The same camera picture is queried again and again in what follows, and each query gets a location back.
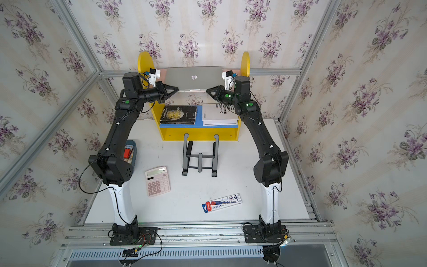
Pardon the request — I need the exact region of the blue red packaged tool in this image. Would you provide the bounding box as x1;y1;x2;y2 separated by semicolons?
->
201;194;242;213

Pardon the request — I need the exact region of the aluminium front rail frame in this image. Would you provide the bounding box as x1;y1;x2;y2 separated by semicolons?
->
53;220;348;267

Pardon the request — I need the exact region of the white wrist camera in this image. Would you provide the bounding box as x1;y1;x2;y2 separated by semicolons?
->
145;69;161;86
222;70;237;91

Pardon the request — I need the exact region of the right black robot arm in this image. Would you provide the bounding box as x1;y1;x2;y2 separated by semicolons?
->
206;76;289;234

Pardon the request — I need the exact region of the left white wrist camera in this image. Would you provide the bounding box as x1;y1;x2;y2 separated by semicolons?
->
145;69;161;86

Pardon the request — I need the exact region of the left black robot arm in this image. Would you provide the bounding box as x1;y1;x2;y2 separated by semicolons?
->
89;72;179;239

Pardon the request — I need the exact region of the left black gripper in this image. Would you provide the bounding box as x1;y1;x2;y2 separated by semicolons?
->
139;83;181;105

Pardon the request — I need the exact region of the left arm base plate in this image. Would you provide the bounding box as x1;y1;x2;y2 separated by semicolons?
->
108;226;158;246

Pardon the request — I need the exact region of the black book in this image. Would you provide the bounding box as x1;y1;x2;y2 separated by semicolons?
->
160;105;197;125

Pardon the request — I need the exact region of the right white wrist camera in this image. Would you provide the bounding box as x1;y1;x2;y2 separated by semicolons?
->
222;70;237;91

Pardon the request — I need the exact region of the grey laptop stand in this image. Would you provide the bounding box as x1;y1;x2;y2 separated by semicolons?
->
181;133;220;178

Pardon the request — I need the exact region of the teal tray of stationery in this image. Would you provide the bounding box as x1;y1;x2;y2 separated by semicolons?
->
123;140;137;168

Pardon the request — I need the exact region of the pink calculator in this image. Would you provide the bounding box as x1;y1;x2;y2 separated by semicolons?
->
145;166;171;198

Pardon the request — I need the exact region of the silver laptop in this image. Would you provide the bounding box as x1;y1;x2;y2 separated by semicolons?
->
165;66;224;92

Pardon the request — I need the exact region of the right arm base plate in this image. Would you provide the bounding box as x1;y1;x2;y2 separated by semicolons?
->
242;221;289;244

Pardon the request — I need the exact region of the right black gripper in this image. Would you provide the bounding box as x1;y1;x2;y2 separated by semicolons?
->
205;85;240;106

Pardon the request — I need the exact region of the yellow pink shelf unit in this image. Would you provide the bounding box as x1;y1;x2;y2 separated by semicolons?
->
137;51;250;141

